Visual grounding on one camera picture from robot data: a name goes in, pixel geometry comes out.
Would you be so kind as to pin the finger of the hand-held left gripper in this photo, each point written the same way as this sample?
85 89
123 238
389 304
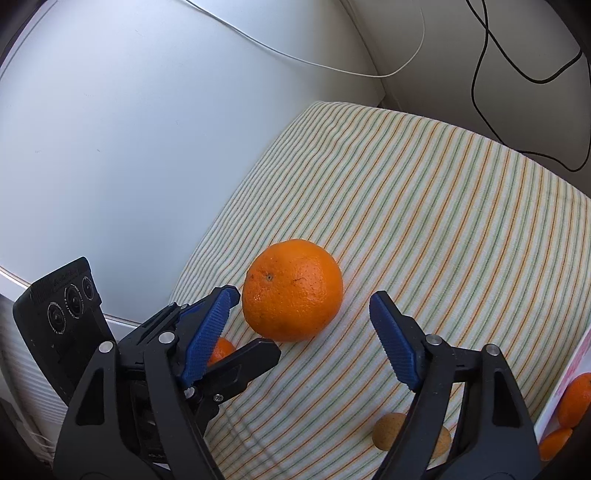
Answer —
249 357
147 327

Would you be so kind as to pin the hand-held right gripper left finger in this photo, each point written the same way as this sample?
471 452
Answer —
207 332

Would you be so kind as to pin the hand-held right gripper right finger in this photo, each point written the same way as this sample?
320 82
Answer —
397 341

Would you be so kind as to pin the small mandarin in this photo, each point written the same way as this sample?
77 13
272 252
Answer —
577 399
224 350

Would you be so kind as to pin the bumpy large orange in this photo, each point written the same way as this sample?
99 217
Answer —
293 290

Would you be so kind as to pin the small brown kiwi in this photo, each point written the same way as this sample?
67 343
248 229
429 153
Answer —
442 443
388 431

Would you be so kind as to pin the floral white plate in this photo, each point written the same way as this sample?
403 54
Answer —
561 387

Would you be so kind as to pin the orange kumquat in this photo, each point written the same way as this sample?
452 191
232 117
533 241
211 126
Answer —
554 444

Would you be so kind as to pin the striped tablecloth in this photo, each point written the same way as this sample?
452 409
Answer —
438 207

